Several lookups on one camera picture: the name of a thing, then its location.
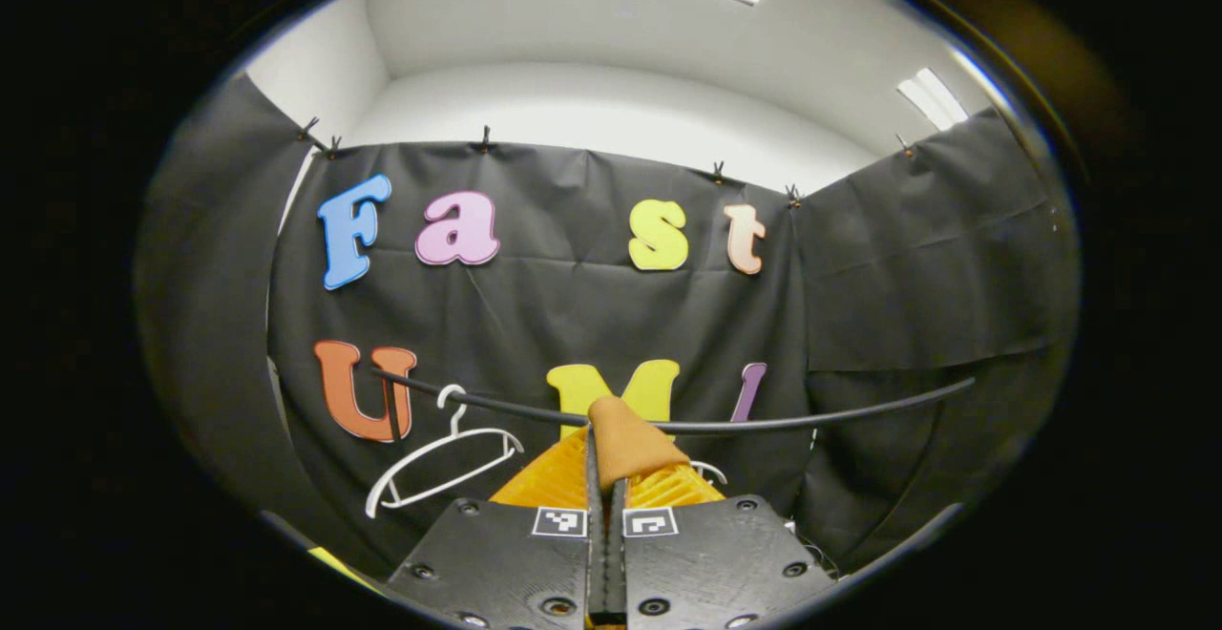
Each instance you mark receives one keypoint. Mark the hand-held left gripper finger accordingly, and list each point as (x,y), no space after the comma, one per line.
(619,563)
(597,554)

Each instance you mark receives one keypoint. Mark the brown shirt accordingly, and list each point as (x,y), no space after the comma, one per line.
(630,439)

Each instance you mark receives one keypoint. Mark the white hanger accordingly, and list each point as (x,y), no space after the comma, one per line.
(711,468)
(468,432)

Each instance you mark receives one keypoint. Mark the black backdrop cloth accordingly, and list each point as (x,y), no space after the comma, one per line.
(573,305)

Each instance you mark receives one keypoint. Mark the row of black clips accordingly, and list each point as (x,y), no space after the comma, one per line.
(485,139)

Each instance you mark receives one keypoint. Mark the black clothes rail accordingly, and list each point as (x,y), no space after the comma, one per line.
(811,417)

